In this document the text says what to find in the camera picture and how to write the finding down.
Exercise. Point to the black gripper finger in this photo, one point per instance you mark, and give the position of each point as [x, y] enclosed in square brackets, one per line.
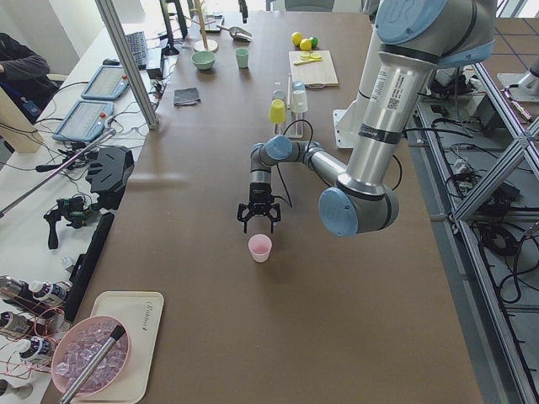
[244, 225]
[273, 225]

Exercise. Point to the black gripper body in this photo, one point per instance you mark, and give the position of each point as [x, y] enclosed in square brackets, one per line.
[258, 192]

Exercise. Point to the pink plastic cup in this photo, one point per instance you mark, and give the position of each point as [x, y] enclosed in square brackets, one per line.
[259, 246]

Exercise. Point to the green plastic cup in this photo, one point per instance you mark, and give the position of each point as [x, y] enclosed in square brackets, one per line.
[242, 55]

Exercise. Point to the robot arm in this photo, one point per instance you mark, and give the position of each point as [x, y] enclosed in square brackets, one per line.
[416, 38]

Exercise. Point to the yellow plastic cup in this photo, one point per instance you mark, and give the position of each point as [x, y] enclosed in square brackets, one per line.
[277, 112]

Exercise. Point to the white plastic cup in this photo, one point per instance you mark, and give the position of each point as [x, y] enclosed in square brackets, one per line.
[299, 104]

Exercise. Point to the grey plastic cup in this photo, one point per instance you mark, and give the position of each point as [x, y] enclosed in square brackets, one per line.
[278, 91]

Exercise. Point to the light blue plastic cup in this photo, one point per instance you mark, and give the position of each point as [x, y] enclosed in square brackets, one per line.
[297, 86]

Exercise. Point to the grey folded cloth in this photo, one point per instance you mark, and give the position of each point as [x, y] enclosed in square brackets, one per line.
[186, 96]

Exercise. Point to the cream plastic tray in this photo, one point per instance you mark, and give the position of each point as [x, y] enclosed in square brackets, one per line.
[140, 312]

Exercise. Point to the wooden cutting board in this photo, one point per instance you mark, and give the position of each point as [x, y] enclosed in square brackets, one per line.
[317, 74]

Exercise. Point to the yellow plastic knife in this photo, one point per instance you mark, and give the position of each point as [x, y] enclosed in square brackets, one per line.
[304, 62]

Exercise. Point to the green bowl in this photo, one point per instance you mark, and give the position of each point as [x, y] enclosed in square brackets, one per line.
[203, 60]

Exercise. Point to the yellow lemon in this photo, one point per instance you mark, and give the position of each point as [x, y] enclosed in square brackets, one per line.
[305, 44]
[296, 38]

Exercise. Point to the wooden mug tree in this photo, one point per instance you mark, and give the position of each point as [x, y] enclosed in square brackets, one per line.
[198, 40]

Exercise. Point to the metal pole tool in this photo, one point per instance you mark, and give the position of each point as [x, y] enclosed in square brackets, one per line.
[93, 363]

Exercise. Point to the metal scoop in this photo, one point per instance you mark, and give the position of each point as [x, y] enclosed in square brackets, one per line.
[237, 33]

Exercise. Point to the blue teach pendant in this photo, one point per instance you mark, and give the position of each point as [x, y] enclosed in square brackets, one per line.
[107, 84]
[85, 121]

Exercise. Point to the black keyboard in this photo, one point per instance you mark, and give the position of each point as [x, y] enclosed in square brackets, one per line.
[137, 44]

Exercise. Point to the pink bowl with ice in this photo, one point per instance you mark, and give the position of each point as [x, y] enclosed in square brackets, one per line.
[80, 345]

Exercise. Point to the white wire cup rack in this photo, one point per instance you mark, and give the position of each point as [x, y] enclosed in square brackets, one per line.
[291, 127]

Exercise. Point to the aluminium frame post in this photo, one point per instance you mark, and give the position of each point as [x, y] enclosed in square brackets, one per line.
[114, 27]

